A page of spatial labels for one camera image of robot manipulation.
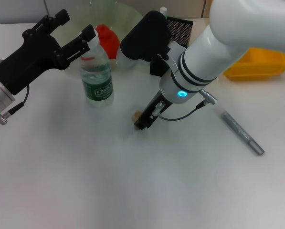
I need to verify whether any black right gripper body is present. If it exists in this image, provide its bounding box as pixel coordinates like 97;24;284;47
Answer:
139;90;173;127

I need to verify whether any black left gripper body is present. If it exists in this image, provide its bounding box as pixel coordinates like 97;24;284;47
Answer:
0;16;69;95

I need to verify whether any beige eraser with barcode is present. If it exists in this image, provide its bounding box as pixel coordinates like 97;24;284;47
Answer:
132;111;143;123

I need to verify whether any red-orange fruit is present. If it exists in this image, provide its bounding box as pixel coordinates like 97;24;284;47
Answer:
95;23;121;60

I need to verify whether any clear green-label water bottle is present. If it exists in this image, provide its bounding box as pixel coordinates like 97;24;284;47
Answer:
78;30;115;108

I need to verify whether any grey glitter pen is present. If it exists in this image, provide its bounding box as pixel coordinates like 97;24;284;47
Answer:
220;111;265;157

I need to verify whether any translucent green wavy fruit plate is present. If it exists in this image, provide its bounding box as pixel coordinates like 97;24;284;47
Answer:
52;0;145;71

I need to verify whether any black mesh pen holder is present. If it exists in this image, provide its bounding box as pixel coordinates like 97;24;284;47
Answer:
149;16;194;77

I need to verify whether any yellow plastic bin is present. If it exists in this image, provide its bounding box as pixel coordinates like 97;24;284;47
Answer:
222;47;285;82

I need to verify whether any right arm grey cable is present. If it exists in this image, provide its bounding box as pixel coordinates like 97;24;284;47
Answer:
153;89;218;121

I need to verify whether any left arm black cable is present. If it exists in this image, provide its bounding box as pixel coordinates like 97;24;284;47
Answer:
0;84;31;125

